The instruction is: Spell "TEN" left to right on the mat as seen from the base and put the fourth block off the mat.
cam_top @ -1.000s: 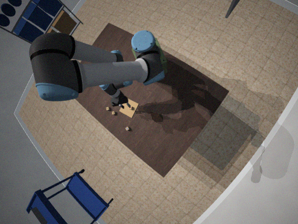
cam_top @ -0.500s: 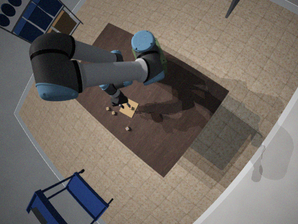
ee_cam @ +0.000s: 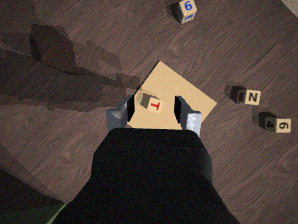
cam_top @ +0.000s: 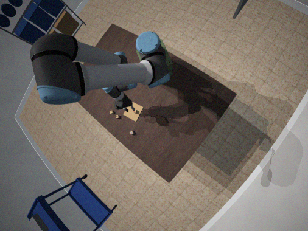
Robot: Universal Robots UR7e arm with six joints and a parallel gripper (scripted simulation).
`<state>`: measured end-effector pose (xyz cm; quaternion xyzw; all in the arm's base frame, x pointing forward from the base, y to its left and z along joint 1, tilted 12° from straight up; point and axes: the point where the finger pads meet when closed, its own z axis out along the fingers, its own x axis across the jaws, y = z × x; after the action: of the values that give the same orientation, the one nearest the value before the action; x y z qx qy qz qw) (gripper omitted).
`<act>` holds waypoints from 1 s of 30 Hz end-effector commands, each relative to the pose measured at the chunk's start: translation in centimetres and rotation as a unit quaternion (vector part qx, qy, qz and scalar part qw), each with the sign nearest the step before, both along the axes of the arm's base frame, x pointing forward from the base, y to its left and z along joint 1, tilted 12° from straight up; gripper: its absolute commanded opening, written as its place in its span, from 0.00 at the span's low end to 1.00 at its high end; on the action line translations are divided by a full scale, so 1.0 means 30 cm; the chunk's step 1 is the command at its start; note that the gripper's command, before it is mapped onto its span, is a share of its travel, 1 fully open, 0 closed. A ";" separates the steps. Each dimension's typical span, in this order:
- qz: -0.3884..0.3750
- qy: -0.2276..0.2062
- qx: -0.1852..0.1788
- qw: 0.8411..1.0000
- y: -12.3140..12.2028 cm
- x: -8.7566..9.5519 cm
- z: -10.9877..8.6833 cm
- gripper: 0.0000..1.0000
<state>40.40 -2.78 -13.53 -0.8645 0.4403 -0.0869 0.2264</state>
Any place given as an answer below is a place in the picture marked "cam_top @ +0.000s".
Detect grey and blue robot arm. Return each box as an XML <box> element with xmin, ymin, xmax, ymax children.
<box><xmin>30</xmin><ymin>31</ymin><xmax>170</xmax><ymax>105</ymax></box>

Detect tan flat mat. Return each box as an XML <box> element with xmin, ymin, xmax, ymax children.
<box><xmin>123</xmin><ymin>102</ymin><xmax>143</xmax><ymax>122</ymax></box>

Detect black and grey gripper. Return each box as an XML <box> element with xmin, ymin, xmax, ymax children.
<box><xmin>114</xmin><ymin>92</ymin><xmax>135</xmax><ymax>112</ymax></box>

